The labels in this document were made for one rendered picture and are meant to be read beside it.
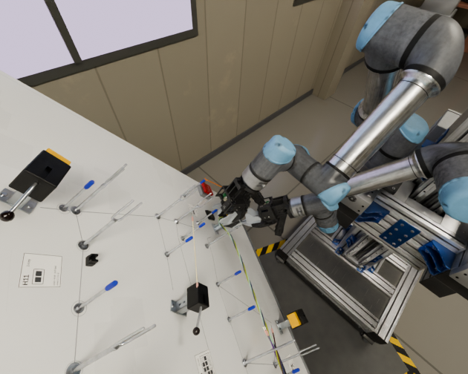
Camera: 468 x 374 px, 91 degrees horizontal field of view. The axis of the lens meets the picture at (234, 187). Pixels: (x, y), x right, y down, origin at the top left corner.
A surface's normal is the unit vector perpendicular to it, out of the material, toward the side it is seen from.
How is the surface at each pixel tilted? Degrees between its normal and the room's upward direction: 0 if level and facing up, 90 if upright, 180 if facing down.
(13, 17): 90
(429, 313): 0
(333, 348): 0
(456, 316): 0
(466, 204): 88
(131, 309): 54
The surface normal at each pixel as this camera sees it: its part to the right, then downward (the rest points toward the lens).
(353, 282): 0.05, -0.61
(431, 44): -0.66, 0.10
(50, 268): 0.79, -0.56
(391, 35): -0.77, 0.35
